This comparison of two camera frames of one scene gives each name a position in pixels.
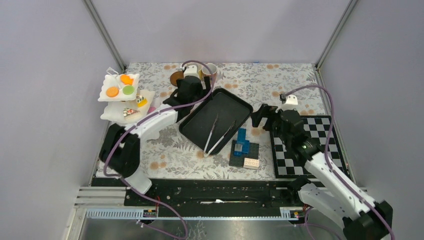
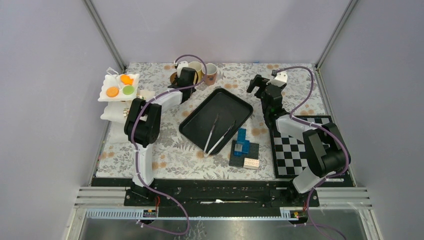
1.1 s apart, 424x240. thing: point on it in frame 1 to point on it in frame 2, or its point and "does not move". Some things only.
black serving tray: x=197 y=126 does not move
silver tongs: x=206 y=155 does not move
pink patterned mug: x=206 y=72 does not move
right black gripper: x=265 y=111 to x=258 y=81
